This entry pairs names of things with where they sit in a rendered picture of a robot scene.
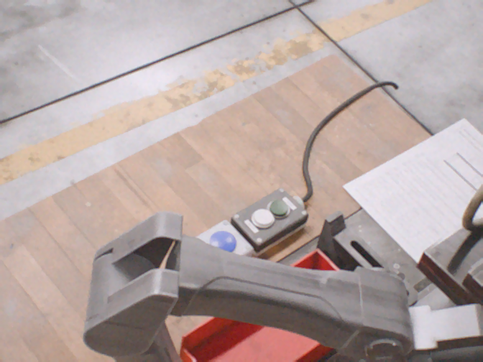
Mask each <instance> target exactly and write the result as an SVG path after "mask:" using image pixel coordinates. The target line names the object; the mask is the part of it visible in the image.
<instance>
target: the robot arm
mask: <svg viewBox="0 0 483 362"><path fill-rule="evenodd" d="M173 242H174V245H173V247H172V249H171V251H170V253H169V255H168V257H167V261H166V263H165V268H164V269H160V267H161V265H162V263H163V261H164V259H165V257H166V256H167V253H168V251H169V250H170V248H171V246H172V244H173ZM168 315H170V316H174V317H183V316H206V317H220V318H225V319H230V320H237V321H241V322H247V323H251V324H255V325H262V326H266V327H269V328H276V329H280V330H285V331H288V332H291V333H295V334H298V335H302V336H304V337H307V338H310V339H312V340H315V341H317V342H318V343H320V344H321V345H324V346H326V347H330V348H337V354H340V355H344V356H351V357H355V358H362V360H360V361H359V362H483V310H482V306H481V305H464V306H459V307H449V308H443V309H437V310H432V307H431V305H430V304H428V305H418V306H413V307H409V306H408V296H407V290H406V284H405V282H404V281H403V280H402V279H401V278H400V277H398V276H396V275H394V274H391V273H390V271H388V270H386V269H383V268H371V269H366V268H363V267H359V266H358V267H357V268H356V269H355V270H354V272H350V271H344V270H338V271H319V270H312V269H302V268H297V267H294V266H288V265H284V264H278V263H275V262H271V261H265V260H261V259H256V258H252V257H248V256H243V255H240V254H235V253H232V252H230V251H226V250H223V249H220V248H218V247H215V246H212V245H210V244H208V243H206V242H204V241H203V240H201V239H199V238H196V237H193V236H187V235H183V215H182V214H179V213H174V212H170V211H160V212H156V213H154V214H153V215H151V216H150V217H148V218H146V219H145V220H143V221H142V222H140V223H138V224H136V225H135V226H134V227H132V228H130V229H129V230H128V231H125V232H124V233H122V234H121V235H119V236H117V237H116V238H114V239H113V240H111V241H109V242H108V243H106V244H105V245H103V246H102V247H100V248H99V249H98V250H97V251H96V252H95V254H94V257H93V270H92V276H91V285H90V292H89V297H88V306H87V313H86V322H85V325H84V330H83V342H84V344H85V345H86V346H87V347H88V348H89V349H91V350H92V351H94V352H96V353H99V354H101V355H105V356H110V357H112V358H113V359H114V360H115V361H116V362H181V360H180V357H179V355H178V352H177V350H176V348H175V345H174V343H173V340H172V338H171V336H170V333H169V331H168V329H167V326H166V323H165V321H166V319H167V317H168Z"/></svg>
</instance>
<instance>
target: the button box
mask: <svg viewBox="0 0 483 362"><path fill-rule="evenodd" d="M386 85H390V86H392V87H393V88H394V89H395V90H397V89H398V88H399V87H398V85H397V84H396V83H394V82H392V81H382V82H378V83H375V84H373V85H371V86H369V87H367V88H365V89H363V90H361V91H359V92H358V93H356V94H355V95H353V96H352V97H351V98H349V99H347V100H346V101H344V102H343V103H342V104H341V105H339V106H338V107H336V108H335V109H334V110H333V111H332V112H330V113H329V114H328V115H327V116H326V117H325V118H324V119H323V120H322V121H321V122H320V123H319V124H318V125H317V127H316V128H315V129H314V130H313V132H312V134H311V135H310V137H309V139H308V142H307V145H306V148H305V153H304V157H303V175H304V178H305V182H306V185H307V188H308V192H307V194H306V195H305V196H304V197H303V198H301V199H300V198H299V197H298V196H295V197H293V198H292V197H291V196H290V195H289V194H288V193H287V192H286V191H285V190H284V189H283V188H279V189H277V190H276V191H274V192H272V193H270V194H269V195H267V196H265V197H263V198H262V199H260V200H258V201H257V202H255V203H253V204H251V205H250V206H248V207H246V208H245V209H243V210H241V211H239V212H238V213H236V214H234V215H233V216H232V217H231V221H230V224H231V225H232V226H233V227H234V228H235V229H236V230H237V231H238V233H239V234H240V235H241V236H242V237H243V238H244V239H245V240H246V241H247V242H248V243H249V244H250V245H251V246H252V248H253V252H252V253H253V254H254V255H255V256H259V255H260V254H262V253H263V252H265V251H266V250H268V249H270V248H271V247H273V246H274V245H276V244H278V243H279V242H281V241H283V240H284V239H286V238H287V237H289V236H291V235H292V234H294V233H295V232H297V231H299V230H300V229H301V228H304V227H305V225H306V223H307V221H308V216H309V214H308V213H307V212H306V211H305V210H304V203H305V202H307V201H308V200H309V199H310V198H311V196H312V194H313V186H312V182H311V178H310V175H309V173H308V159H309V155H310V151H311V147H312V144H313V141H314V139H315V137H316V135H317V134H318V132H319V131H320V130H321V129H322V127H323V126H324V125H325V124H326V123H327V122H328V121H329V120H330V119H331V118H332V117H333V116H335V115H336V114H337V113H338V112H339V111H340V110H342V109H343V108H345V107H346V106H348V105H349V104H350V103H351V102H353V101H355V100H356V99H358V98H359V97H361V96H363V95H364V94H366V93H368V92H370V91H372V90H373V89H376V88H379V87H382V86H386ZM275 200H281V201H283V202H285V203H286V204H287V206H288V212H287V214H286V215H284V216H282V217H278V216H275V215H272V217H273V219H272V223H271V224H270V225H268V226H260V225H258V224H256V223H255V222H254V214H255V212H256V211H258V210H261V209H264V210H268V211H270V209H269V208H270V204H271V202H273V201H275Z"/></svg>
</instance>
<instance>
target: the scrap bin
mask: <svg viewBox="0 0 483 362"><path fill-rule="evenodd" d="M290 266H294V267H297V268H302V269H312V270H319V271H338V270H339V269H338V268H337V267H336V266H335V265H334V264H333V263H332V262H331V261H330V260H329V259H328V258H327V257H326V256H325V255H324V254H323V253H322V252H321V251H320V250H319V249H318V248H317V249H315V250H314V251H312V252H310V253H309V254H307V255H306V256H304V257H303V258H301V259H299V260H298V261H296V262H295V263H294V264H292V265H290ZM333 349H334V348H330V347H326V346H324V345H321V344H320V343H318V342H317V341H315V340H312V339H310V338H307V337H304V336H302V335H298V334H295V333H291V332H288V331H285V330H280V329H276V328H269V327H266V326H262V325H255V324H251V323H247V322H241V321H237V320H230V319H225V318H220V317H209V318H208V319H206V320H204V321H203V322H202V323H200V324H198V325H197V326H195V327H194V328H192V329H191V330H189V331H188V332H186V333H184V334H183V335H182V340H181V346H180V355H179V356H180V358H181V359H182V360H183V362H316V361H318V360H319V359H321V358H322V357H324V356H325V355H326V354H327V353H329V352H330V351H332V350H333Z"/></svg>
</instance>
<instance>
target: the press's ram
mask: <svg viewBox="0 0 483 362"><path fill-rule="evenodd" d="M416 268H417V269H418V270H420V271H421V272H422V273H423V274H424V275H425V276H426V277H427V278H428V279H429V280H430V281H431V282H432V283H433V284H435V285H436V286H437V287H438V288H439V289H440V290H441V291H442V292H443V293H444V294H445V295H446V296H447V297H448V298H449V299H450V300H451V301H452V302H453V303H454V304H455V305H456V306H457V307H459V306H464V305H481V306H482V310H483V229H481V230H478V231H466V230H465V229H464V228H463V226H462V224H461V225H460V226H458V227H457V228H455V229H454V230H452V231H451V232H450V233H448V234H447V235H445V236H444V237H443V238H441V239H440V240H438V241H437V242H435V243H434V244H433V245H431V246H429V247H428V248H427V249H426V250H424V251H423V253H422V255H421V257H420V260H419V261H418V264H417V266H416Z"/></svg>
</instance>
